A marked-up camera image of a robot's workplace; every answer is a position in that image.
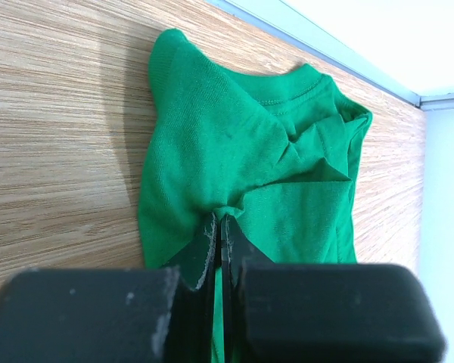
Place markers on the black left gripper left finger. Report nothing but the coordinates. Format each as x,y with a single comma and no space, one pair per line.
114,315

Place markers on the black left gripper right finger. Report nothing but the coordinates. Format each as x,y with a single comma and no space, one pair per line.
277,312

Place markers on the green t shirt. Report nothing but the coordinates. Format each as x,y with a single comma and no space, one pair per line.
279,153

